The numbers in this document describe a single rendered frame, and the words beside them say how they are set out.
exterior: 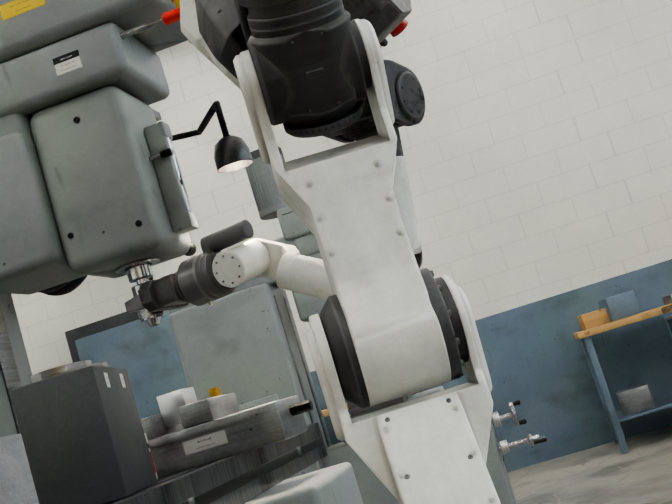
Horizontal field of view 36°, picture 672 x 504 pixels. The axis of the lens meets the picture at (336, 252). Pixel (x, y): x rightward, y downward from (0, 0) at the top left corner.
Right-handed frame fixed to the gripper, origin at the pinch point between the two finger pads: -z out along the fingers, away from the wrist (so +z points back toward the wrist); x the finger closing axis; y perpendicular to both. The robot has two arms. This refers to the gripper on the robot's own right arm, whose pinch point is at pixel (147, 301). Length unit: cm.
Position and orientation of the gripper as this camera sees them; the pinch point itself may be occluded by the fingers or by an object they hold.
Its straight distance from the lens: 198.3
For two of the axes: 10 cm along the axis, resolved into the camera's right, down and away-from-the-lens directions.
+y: 3.0, 9.4, -1.4
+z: 8.3, -3.3, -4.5
